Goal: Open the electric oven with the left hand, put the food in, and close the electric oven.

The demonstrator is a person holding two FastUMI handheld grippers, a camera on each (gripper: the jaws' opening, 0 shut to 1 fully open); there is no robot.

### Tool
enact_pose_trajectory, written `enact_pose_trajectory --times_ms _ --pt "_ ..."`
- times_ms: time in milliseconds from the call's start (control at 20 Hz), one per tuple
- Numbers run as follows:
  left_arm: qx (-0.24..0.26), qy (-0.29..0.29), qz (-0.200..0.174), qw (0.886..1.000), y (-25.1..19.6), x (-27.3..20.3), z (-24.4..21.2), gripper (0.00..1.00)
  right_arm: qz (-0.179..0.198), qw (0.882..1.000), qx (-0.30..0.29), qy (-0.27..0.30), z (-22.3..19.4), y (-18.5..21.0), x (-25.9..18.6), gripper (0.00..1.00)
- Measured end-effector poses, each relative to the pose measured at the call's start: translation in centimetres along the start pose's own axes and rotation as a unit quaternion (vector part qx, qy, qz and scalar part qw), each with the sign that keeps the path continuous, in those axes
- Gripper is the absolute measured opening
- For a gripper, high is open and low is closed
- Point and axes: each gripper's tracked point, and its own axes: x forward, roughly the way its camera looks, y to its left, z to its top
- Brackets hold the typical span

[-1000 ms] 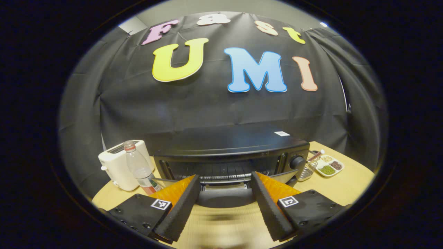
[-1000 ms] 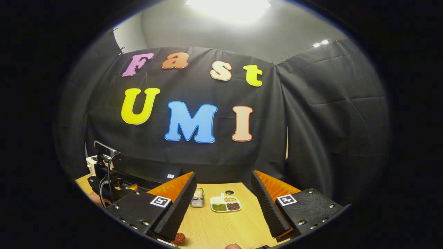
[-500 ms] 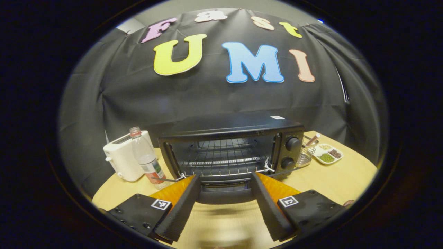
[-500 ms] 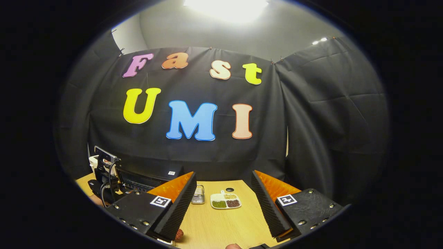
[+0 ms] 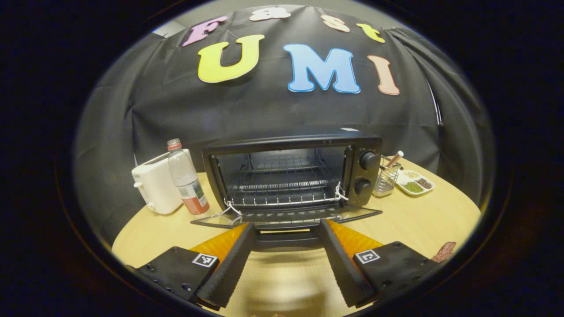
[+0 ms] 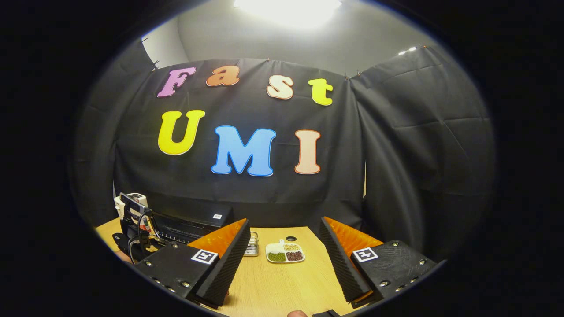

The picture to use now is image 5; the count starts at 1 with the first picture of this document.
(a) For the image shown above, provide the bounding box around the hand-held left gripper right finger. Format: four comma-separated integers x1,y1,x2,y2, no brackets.
318,219,440,309

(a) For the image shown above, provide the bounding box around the black electric oven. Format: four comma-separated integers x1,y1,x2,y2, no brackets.
190,127,384,249

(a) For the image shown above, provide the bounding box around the metal wire basket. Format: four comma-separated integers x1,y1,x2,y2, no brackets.
372,156,402,197

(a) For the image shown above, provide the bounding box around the brown handled utensil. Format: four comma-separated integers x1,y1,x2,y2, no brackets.
385,151,404,170

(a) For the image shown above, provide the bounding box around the white toaster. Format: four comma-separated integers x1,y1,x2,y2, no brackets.
131,149,191,215

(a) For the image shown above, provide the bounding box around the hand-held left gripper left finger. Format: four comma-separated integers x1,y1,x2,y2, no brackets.
137,223,257,310

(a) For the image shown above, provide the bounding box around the black backdrop cloth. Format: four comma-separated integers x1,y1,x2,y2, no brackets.
73,4,494,243

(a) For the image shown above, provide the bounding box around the white divided dish of beans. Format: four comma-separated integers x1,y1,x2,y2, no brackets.
396,170,436,196

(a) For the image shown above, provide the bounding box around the red raw steak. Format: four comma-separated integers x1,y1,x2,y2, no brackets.
432,241,457,263

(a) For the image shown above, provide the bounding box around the clear plastic bottle red label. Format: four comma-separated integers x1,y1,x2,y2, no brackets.
167,138,210,215

